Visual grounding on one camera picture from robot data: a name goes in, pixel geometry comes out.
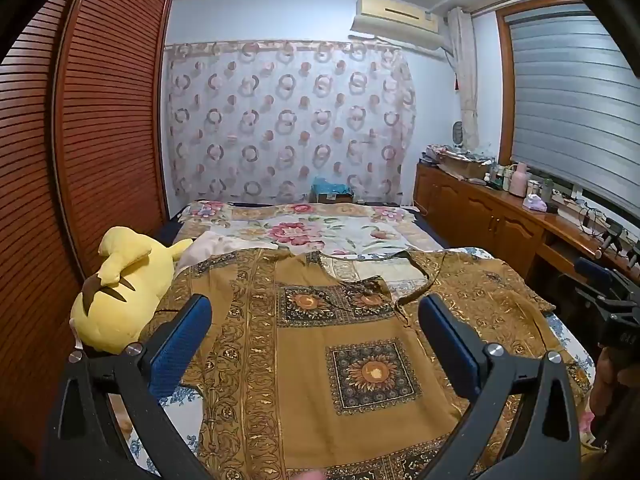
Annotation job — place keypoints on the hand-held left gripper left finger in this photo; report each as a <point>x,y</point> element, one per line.
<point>180,340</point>

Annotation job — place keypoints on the pink thermos bottle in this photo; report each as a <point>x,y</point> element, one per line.
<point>518,180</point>

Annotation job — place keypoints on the golden patterned shirt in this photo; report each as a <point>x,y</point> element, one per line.
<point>320,360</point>

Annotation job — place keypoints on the beige tied curtain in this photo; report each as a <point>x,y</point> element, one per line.
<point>465,75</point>

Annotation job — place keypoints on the purple tissue pack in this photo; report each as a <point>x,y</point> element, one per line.
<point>534,204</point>

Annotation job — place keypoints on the beige wall air conditioner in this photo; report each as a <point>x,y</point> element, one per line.
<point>400,20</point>

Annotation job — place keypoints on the small white fan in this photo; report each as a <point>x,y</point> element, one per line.
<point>458,134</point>

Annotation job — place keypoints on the person's right hand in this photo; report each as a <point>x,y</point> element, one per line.
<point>607,380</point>

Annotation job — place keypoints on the circle patterned sheer curtain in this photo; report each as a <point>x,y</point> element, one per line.
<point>290,120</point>

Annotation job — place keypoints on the yellow plush toy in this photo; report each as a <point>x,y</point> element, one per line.
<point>130,285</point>

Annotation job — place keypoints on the pale pink cloth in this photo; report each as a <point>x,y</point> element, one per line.
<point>215,250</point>

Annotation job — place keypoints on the blue floral white sheet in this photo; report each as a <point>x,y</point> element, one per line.
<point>185,425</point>

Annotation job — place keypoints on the grey window blind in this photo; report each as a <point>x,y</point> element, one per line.
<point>575,100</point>

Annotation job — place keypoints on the wooden louvered wardrobe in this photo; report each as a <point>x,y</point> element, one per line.
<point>100,110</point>

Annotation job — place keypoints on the long wooden cabinet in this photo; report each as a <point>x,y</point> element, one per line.
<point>480,215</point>

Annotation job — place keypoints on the cardboard box with blue items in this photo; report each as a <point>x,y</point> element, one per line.
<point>330,191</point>

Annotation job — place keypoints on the small black tripod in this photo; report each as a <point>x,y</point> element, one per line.
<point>612,237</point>

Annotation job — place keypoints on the pink floral blanket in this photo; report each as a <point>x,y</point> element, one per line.
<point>310,230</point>

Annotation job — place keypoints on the open cardboard box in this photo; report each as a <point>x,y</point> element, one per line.
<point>465,167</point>

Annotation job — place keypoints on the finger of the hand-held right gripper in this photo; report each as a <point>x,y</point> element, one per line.
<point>592,272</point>
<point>595,296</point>

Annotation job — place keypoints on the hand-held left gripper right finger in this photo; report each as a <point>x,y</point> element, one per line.
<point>450,345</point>

